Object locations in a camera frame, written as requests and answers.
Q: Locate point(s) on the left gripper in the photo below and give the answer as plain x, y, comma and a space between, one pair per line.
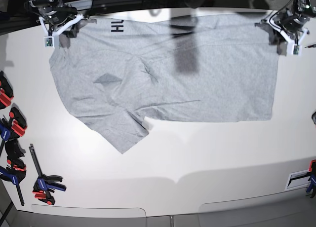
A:
284, 26

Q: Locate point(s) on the red black clamp far left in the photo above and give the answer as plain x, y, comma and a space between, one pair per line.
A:
6, 92

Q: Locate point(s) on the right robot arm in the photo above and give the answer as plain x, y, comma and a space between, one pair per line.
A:
45, 2

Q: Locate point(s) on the white label card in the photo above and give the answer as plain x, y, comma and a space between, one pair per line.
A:
297, 180

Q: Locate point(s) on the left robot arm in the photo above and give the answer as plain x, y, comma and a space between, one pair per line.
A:
304, 7

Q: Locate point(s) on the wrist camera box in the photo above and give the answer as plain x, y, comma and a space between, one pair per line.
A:
51, 41
293, 49

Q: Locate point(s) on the grey round object right edge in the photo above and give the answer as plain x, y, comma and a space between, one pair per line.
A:
314, 118

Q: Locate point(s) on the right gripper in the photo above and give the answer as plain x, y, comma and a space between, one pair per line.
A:
63, 20

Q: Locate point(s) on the black red blue bar clamp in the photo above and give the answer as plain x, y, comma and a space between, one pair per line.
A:
15, 171

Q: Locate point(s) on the blue clamp right edge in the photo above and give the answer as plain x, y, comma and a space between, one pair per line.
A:
312, 186

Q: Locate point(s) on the small blue bar clamp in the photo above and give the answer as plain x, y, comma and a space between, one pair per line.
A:
45, 185

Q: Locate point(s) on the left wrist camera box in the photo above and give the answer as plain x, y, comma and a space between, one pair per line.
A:
293, 49

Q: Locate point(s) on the pen at right edge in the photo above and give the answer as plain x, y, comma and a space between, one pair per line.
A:
311, 46

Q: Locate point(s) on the grey T-shirt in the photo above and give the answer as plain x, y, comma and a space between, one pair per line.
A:
215, 68

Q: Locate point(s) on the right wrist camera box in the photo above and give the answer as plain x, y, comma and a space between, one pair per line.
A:
51, 41

